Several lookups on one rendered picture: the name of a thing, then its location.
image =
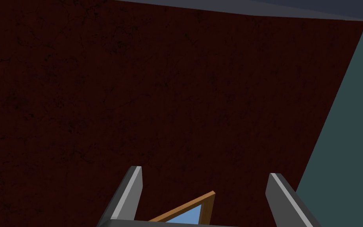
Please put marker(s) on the wooden framed window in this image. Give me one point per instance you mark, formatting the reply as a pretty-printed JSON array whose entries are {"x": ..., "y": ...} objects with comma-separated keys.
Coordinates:
[{"x": 190, "y": 213}]

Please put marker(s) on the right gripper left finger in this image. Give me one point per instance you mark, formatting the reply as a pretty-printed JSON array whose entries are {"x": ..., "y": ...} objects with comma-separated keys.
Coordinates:
[{"x": 126, "y": 195}]

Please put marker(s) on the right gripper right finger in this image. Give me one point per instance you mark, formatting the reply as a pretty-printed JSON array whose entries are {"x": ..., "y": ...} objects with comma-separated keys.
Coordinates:
[{"x": 287, "y": 201}]

